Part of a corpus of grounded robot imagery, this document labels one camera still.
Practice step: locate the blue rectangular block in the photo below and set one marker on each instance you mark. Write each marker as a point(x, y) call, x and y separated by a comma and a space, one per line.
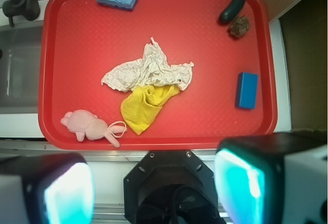
point(246, 94)

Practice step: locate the white crumpled cloth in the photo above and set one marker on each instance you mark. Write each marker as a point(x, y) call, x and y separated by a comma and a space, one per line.
point(151, 69)

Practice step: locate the brown rock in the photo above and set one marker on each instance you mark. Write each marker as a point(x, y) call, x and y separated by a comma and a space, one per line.
point(240, 26)

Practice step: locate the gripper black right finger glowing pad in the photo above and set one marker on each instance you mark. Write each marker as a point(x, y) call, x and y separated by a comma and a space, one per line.
point(276, 178)

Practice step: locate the dark green cucumber toy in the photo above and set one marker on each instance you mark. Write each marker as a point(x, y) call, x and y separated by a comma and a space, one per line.
point(231, 11)

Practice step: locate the red plastic tray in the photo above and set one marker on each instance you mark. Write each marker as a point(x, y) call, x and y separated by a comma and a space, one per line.
point(83, 40)

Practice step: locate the yellow knitted cloth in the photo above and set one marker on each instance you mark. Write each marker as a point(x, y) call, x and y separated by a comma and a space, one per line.
point(142, 106)

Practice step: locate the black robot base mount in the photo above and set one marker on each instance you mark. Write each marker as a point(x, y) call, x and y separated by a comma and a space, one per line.
point(171, 187)

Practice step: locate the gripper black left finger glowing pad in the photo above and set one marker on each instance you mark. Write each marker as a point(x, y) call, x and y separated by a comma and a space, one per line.
point(54, 188)

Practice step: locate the dark grey faucet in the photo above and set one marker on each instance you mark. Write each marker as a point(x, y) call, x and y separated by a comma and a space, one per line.
point(29, 9)

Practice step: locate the grey sink basin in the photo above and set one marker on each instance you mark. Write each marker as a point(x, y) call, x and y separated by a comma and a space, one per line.
point(20, 64)

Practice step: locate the pink plush bunny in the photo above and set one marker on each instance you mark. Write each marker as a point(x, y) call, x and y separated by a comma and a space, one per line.
point(85, 124)

